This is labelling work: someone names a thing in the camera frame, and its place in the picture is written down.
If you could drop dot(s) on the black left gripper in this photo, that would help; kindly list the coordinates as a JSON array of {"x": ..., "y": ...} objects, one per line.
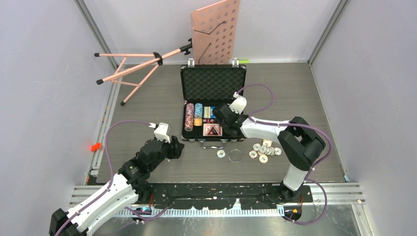
[{"x": 175, "y": 148}]

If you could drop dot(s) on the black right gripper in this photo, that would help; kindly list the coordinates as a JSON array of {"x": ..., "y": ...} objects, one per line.
[{"x": 238, "y": 115}]

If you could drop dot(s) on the white 10 poker chip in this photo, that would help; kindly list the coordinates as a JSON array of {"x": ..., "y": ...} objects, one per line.
[{"x": 221, "y": 153}]

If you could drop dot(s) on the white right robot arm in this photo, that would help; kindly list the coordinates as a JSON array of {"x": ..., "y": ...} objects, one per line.
[{"x": 302, "y": 143}]

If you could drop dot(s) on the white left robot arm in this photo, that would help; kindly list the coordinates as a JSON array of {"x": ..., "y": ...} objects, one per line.
[{"x": 128, "y": 186}]

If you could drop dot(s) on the blue Texas Hold'em card deck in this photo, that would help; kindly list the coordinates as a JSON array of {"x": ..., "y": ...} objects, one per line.
[{"x": 208, "y": 112}]

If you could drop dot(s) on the triangular all in button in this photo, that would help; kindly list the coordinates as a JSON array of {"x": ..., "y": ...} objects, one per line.
[{"x": 211, "y": 131}]

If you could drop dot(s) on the red backed card deck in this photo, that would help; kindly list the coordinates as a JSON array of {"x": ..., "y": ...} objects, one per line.
[{"x": 218, "y": 127}]

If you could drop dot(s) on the yellow chip stack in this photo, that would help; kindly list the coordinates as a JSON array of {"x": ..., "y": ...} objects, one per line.
[{"x": 198, "y": 122}]

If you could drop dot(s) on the clear acrylic dealer disc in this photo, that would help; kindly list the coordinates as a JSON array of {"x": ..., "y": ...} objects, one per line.
[{"x": 235, "y": 155}]

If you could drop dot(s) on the light blue chip stack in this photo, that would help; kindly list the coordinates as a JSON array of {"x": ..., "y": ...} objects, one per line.
[{"x": 198, "y": 110}]

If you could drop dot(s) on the dark red chip stack left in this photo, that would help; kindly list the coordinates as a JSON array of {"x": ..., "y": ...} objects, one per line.
[{"x": 188, "y": 123}]

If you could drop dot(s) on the pile of loose poker chips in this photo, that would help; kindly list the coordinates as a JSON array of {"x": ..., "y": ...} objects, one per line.
[{"x": 262, "y": 151}]

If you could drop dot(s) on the purple poker chip stack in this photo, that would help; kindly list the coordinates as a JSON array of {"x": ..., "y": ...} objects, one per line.
[{"x": 189, "y": 110}]

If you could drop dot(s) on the black aluminium poker case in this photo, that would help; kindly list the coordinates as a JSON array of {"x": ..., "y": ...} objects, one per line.
[{"x": 210, "y": 85}]

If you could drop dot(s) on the pink perforated music stand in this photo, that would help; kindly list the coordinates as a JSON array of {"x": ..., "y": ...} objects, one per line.
[{"x": 212, "y": 42}]

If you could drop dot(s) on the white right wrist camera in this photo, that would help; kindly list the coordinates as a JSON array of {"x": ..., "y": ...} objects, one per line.
[{"x": 238, "y": 105}]

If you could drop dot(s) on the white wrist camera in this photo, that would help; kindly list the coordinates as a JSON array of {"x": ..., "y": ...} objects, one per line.
[
  {"x": 238, "y": 105},
  {"x": 161, "y": 131}
]

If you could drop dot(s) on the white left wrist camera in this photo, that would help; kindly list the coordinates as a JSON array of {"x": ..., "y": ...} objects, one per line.
[{"x": 161, "y": 131}]

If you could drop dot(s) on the orange clip on rail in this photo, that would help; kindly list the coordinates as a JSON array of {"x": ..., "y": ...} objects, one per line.
[{"x": 95, "y": 147}]

